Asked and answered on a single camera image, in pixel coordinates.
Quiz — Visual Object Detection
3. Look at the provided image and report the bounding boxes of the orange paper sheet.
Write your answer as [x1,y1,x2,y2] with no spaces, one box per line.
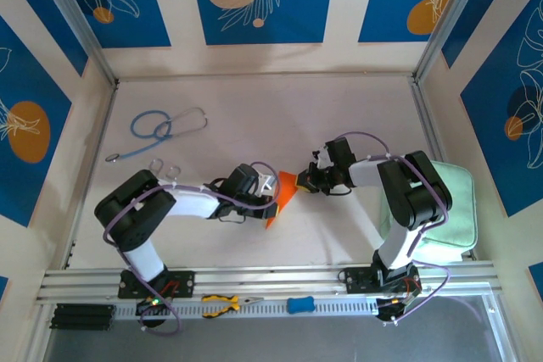
[263,170,300,231]

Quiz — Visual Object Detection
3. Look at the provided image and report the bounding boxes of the blue bone-shaped block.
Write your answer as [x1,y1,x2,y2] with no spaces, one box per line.
[286,296,316,315]

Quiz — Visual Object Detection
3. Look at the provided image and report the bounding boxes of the blue stethoscope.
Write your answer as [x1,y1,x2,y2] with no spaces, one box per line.
[104,106,210,164]

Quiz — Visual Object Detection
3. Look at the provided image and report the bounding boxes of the mint green cushion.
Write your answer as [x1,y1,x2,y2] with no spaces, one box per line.
[378,160,479,253]

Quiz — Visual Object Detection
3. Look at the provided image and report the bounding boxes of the black ribbed block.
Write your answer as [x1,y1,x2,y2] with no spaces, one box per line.
[49,303,116,331]

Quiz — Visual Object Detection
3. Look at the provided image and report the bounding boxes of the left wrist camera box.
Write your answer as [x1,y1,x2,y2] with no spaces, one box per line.
[254,170,277,194]

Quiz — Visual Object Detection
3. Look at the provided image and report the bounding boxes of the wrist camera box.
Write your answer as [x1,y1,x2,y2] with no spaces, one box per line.
[311,148,333,170]
[254,170,277,194]

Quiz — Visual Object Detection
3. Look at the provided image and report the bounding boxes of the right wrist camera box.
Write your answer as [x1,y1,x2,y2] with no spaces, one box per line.
[311,148,333,170]

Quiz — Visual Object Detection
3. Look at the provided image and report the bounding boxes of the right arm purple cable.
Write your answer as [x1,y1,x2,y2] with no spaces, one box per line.
[334,131,451,323]

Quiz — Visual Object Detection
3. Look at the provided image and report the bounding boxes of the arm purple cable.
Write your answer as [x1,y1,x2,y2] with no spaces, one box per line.
[334,131,451,323]
[104,161,282,336]

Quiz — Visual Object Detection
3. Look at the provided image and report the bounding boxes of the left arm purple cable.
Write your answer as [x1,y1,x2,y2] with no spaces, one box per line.
[104,161,282,336]

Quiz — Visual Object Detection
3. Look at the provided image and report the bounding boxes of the aluminium rail frame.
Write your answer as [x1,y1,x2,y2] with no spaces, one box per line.
[36,260,504,304]

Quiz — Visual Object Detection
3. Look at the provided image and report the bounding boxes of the yellow-handled pliers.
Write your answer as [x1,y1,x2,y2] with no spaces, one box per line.
[201,293,265,319]

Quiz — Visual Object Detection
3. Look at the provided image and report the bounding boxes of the slotted grey cable duct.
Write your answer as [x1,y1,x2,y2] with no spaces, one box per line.
[113,296,383,321]

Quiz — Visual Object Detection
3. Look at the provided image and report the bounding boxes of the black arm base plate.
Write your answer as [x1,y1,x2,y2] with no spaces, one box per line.
[117,269,196,299]
[344,266,423,295]

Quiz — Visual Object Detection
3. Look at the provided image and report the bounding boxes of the small electronics board with wires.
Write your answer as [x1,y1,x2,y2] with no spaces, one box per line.
[375,281,424,328]
[135,296,171,331]

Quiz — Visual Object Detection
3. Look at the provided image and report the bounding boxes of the aluminium frame post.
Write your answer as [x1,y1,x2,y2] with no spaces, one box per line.
[412,0,494,86]
[30,0,120,88]

